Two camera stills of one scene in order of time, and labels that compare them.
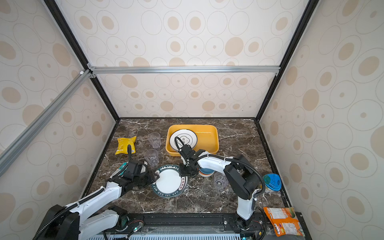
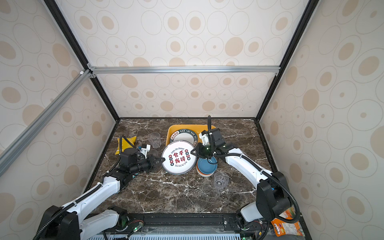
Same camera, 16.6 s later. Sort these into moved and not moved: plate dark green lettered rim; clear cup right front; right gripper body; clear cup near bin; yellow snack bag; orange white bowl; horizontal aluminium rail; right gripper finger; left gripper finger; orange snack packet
Moved: plate dark green lettered rim; right gripper finger; left gripper finger; right gripper body
Not moved: clear cup right front; orange white bowl; orange snack packet; yellow snack bag; horizontal aluminium rail; clear cup near bin
